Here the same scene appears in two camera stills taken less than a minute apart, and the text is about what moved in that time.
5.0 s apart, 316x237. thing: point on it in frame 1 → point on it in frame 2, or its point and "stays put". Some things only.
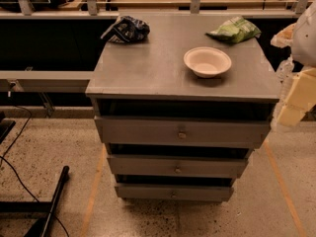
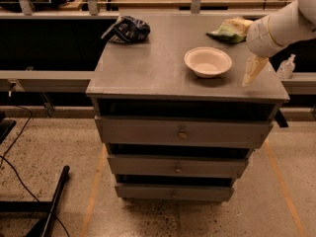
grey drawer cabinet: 180,112 stays put
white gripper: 305,41 → 261,38
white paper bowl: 207,61 stays put
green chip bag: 235,31 stays put
